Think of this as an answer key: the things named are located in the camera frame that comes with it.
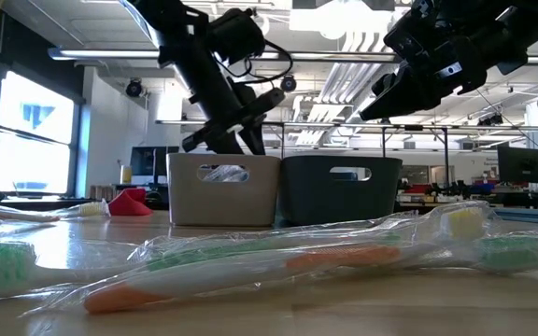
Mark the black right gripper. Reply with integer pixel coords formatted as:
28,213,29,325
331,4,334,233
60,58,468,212
360,0,531,122

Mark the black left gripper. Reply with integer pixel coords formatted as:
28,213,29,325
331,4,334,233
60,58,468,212
182,79,288,156

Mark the beige plastic bin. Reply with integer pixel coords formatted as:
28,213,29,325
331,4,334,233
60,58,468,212
166,153,282,228

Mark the black computer monitor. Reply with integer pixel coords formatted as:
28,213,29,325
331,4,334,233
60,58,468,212
497,145,538,185
131,145,180,186

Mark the dark grey plastic bin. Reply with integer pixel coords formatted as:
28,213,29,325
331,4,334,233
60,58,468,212
277,156,404,228

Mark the red cloth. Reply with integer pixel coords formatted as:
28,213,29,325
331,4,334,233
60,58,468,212
108,187,154,217

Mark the black workbench frame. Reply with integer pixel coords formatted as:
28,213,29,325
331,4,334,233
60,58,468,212
268,119,452,188

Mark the white cable ring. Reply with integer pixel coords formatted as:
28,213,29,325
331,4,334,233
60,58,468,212
254,12,272,37

